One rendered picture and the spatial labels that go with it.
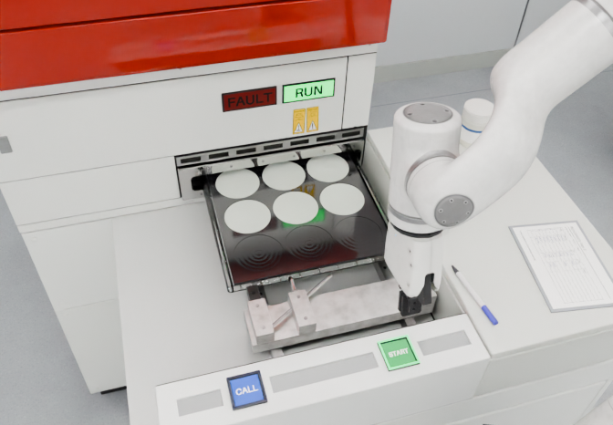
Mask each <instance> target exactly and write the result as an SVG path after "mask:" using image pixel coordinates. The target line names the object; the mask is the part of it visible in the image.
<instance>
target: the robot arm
mask: <svg viewBox="0 0 613 425"><path fill-rule="evenodd" d="M611 64H613V0H571V1H570V2H569V3H567V4H566V5H565V6H564V7H562V8H561V9H560V10H559V11H557V12H556V13H555V14H554V15H553V16H551V17H550V18H549V19H547V20H546V21H545V22H544V23H543V24H542V25H541V26H540V27H538V28H537V29H536V30H535V31H534V32H532V33H531V34H530V35H529V36H527V37H526V38H525V39H524V40H522V41H521V42H520V43H519V44H517V45H516V46H515V47H514V48H512V49H511V50H510V51H509V52H507V53H506V54H505V55H504V56H503V57H502V58H501V59H500V60H499V61H498V62H497V64H496V65H495V66H494V68H493V70H492V73H491V76H490V85H491V89H492V92H493V95H494V110H493V113H492V116H491V117H490V119H489V121H488V123H487V125H486V126H485V128H484V130H483V131H482V133H481V134H480V136H479V137H478V138H477V139H476V140H475V141H474V143H473V144H472V145H471V146H470V147H469V148H467V149H466V150H465V151H464V152H463V153H462V154H461V155H460V153H459V145H460V137H461V130H462V117H461V115H460V114H459V113H458V112H457V111H456V110H455V109H453V108H451V107H448V106H446V105H443V104H440V103H434V102H415V103H411V104H408V105H405V106H403V107H401V108H399V109H398V110H397V111H396V112H395V114H394V120H393V134H392V149H391V164H390V193H389V206H388V217H389V219H390V220H389V225H388V231H387V237H386V245H385V261H386V263H387V265H388V267H389V269H390V271H391V272H392V274H393V275H394V277H395V279H396V280H397V282H398V283H399V288H400V289H402V290H400V291H399V302H398V310H399V311H400V314H401V315H402V316H410V315H414V314H419V313H420V312H421V304H423V305H428V304H431V290H433V291H434V292H437V291H438V289H439V287H440V283H441V279H442V254H443V240H442V231H443V230H445V229H451V228H454V227H456V226H459V225H461V224H463V223H466V222H468V221H469V220H471V219H472V218H473V217H475V216H476V215H478V214H479V213H481V212H482V211H484V210H485V209H486V208H488V207H489V206H490V205H492V204H493V203H494V202H496V201H497V200H498V199H500V198H501V197H502V196H503V195H505V194H506V193H507V192H508V191H510V190H511V189H512V188H513V187H514V186H515V185H516V184H517V183H518V182H519V181H520V180H521V179H522V178H523V177H524V175H525V174H526V173H527V171H528V170H529V168H530V167H531V165H532V163H533V161H534V160H535V156H536V154H537V152H538V149H539V146H540V143H541V139H542V136H543V132H544V127H545V121H546V118H547V116H548V114H549V112H550V111H551V110H552V109H553V108H554V107H555V106H556V105H557V104H558V103H560V102H561V101H562V100H564V99H565V98H567V97H568V96H569V95H571V94H572V93H573V92H575V91H576V90H577V89H579V88H580V87H582V86H583V85H584V84H586V83H587V82H588V81H589V80H590V79H592V78H593V77H595V76H596V75H597V74H599V73H600V72H601V71H603V70H604V69H606V68H607V67H609V66H610V65H611ZM574 425H613V394H612V395H611V396H610V397H608V398H607V399H606V400H604V401H603V402H602V403H600V404H599V405H598V406H597V407H595V408H594V409H593V410H591V411H590V412H589V413H588V414H587V415H586V416H584V417H583V418H582V419H580V420H579V421H578V422H576V423H575V424H574Z"/></svg>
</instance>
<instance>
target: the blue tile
mask: <svg viewBox="0 0 613 425"><path fill-rule="evenodd" d="M230 385H231V389H232V393H233V398H234V405H235V406H240V405H244V404H247V403H251V402H255V401H258V400H262V399H264V396H263V392H262V389H261V385H260V381H259V377H258V375H257V374H256V375H252V376H248V377H244V378H238V379H234V380H230Z"/></svg>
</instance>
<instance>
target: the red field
mask: <svg viewBox="0 0 613 425"><path fill-rule="evenodd" d="M223 101H224V111H226V110H232V109H244V108H251V107H257V106H263V105H269V104H275V88H270V89H263V90H257V91H250V92H244V93H236V94H230V95H223Z"/></svg>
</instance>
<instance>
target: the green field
mask: <svg viewBox="0 0 613 425"><path fill-rule="evenodd" d="M333 86H334V80H329V81H322V82H316V83H308V84H302V85H295V86H289V87H285V102H288V101H295V100H301V99H308V98H320V97H326V96H332V95H333Z"/></svg>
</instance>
